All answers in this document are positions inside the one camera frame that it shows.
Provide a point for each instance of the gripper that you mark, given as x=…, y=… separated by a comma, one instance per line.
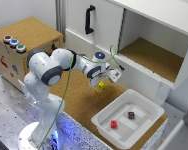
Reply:
x=113, y=74

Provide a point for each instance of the yellow block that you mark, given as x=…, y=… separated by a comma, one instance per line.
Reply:
x=101, y=85

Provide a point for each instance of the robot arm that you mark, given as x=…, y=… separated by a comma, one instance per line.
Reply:
x=44, y=70

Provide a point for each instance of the purple block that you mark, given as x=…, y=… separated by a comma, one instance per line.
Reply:
x=131, y=115

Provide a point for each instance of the pink block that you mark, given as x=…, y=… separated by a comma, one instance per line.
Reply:
x=113, y=124

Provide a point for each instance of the white plastic box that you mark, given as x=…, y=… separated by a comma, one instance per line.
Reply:
x=127, y=118

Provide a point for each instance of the white cabinet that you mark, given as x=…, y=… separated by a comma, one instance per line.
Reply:
x=154, y=43

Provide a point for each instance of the white sliding door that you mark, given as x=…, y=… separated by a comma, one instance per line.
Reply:
x=95, y=21

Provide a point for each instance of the wooden drawer box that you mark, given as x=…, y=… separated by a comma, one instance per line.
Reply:
x=24, y=43

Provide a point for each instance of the green button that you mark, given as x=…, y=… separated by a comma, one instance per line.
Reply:
x=21, y=48

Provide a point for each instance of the blue button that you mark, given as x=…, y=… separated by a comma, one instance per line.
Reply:
x=14, y=42

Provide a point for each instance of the red button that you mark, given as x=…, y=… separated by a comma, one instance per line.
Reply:
x=7, y=39

